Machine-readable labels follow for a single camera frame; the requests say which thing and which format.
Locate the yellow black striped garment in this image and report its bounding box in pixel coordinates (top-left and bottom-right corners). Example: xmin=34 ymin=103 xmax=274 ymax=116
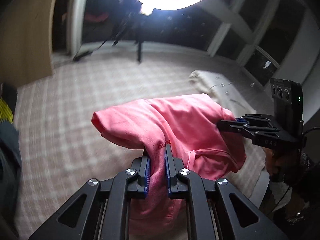
xmin=0 ymin=97 xmax=14 ymax=123

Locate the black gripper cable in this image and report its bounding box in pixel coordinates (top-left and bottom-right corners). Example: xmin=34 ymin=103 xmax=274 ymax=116
xmin=259 ymin=127 xmax=320 ymax=212

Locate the pink t-shirt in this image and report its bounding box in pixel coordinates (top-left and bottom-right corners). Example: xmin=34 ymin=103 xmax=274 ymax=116
xmin=91 ymin=94 xmax=248 ymax=237

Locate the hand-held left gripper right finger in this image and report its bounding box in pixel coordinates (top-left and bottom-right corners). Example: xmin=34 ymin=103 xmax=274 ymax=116
xmin=164 ymin=145 xmax=289 ymax=240

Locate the person's right hand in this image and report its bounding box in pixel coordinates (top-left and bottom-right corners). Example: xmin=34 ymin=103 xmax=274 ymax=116
xmin=264 ymin=144 xmax=301 ymax=183

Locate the black tripod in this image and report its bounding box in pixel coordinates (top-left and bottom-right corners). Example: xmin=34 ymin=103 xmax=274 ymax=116
xmin=110 ymin=10 xmax=150 ymax=63

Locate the beige folded cloth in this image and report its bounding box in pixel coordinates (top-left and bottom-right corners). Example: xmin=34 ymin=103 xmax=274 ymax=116
xmin=189 ymin=70 xmax=258 ymax=115

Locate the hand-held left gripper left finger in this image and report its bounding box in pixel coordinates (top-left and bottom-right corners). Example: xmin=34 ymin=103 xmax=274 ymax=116
xmin=29 ymin=154 xmax=151 ymax=240

